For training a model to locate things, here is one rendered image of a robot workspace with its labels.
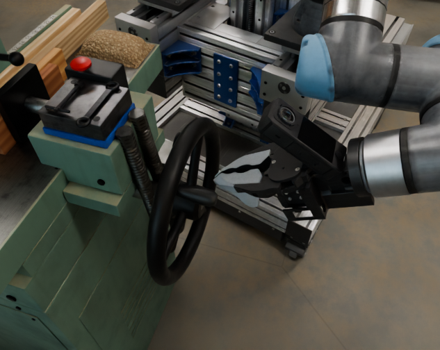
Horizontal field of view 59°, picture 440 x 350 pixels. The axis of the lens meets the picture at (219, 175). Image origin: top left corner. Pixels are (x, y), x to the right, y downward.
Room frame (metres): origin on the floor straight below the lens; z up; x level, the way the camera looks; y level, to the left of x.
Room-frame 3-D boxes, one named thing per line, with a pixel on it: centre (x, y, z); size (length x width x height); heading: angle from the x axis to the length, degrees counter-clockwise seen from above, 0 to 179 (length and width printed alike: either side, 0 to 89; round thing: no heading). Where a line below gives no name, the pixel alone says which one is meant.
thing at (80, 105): (0.46, 0.19, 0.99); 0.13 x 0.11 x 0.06; 162
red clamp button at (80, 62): (0.49, 0.20, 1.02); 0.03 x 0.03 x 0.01
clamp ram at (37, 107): (0.48, 0.28, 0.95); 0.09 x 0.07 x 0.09; 162
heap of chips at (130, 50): (0.72, 0.22, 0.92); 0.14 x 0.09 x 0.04; 72
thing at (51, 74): (0.51, 0.32, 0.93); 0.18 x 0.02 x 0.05; 162
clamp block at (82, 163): (0.45, 0.19, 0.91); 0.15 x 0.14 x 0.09; 162
